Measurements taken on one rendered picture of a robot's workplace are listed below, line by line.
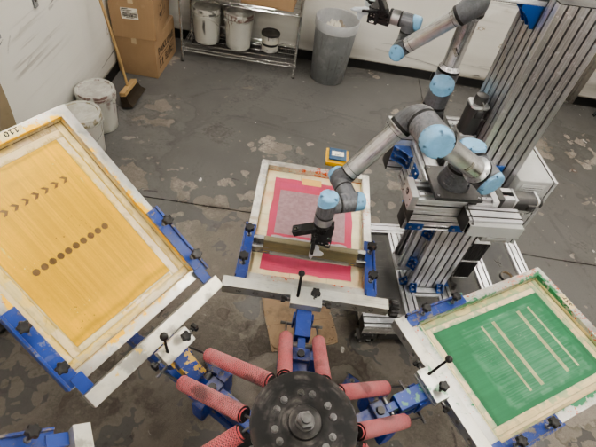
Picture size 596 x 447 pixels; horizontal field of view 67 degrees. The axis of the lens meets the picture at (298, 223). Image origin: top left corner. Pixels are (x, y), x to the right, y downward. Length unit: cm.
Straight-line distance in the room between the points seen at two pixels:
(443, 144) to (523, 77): 59
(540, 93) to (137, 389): 249
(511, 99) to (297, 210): 107
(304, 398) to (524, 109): 153
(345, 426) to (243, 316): 173
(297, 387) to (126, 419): 154
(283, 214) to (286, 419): 115
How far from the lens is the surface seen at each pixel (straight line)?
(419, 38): 238
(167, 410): 275
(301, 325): 177
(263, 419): 133
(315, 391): 138
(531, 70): 215
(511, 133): 230
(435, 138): 163
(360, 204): 176
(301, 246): 192
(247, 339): 290
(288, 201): 229
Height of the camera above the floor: 257
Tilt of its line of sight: 47 degrees down
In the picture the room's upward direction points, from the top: 11 degrees clockwise
